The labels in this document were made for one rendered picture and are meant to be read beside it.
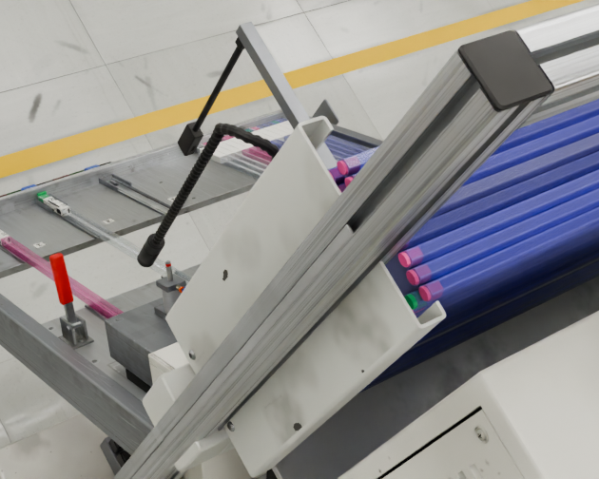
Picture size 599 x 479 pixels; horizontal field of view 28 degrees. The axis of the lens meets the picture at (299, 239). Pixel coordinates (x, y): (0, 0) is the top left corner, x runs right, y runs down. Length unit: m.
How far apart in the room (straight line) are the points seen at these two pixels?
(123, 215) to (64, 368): 0.43
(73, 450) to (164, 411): 0.76
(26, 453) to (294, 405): 0.93
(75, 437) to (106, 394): 0.54
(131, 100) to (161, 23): 0.26
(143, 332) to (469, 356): 0.35
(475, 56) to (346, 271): 0.19
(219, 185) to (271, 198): 0.98
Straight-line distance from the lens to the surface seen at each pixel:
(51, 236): 1.72
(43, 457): 1.80
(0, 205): 1.83
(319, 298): 0.78
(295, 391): 0.90
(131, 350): 1.29
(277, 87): 1.27
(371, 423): 1.08
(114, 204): 1.80
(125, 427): 1.27
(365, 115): 3.11
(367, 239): 0.71
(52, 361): 1.40
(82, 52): 2.94
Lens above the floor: 2.31
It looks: 55 degrees down
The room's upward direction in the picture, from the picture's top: 38 degrees clockwise
